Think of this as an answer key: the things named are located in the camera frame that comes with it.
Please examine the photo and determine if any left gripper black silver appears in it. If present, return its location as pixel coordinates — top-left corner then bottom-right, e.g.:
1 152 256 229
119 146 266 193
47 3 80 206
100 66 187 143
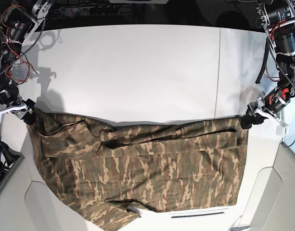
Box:
241 88 291 129

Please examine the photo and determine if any black power strip background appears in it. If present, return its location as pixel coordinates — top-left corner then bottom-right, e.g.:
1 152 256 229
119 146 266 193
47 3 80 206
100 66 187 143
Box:
60 5 121 17

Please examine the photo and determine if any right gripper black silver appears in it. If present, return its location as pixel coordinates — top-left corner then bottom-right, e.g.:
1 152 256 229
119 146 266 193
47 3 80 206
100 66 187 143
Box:
0 84 36 125

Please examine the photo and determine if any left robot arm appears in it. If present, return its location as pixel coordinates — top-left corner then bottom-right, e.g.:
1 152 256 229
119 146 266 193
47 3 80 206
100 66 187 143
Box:
241 0 295 129

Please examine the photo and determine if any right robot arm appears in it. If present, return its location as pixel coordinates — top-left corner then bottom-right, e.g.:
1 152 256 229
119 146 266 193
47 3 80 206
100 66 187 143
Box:
0 0 54 125

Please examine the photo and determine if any camouflage T-shirt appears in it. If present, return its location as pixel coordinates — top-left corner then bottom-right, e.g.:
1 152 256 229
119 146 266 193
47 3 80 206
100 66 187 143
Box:
27 109 248 231

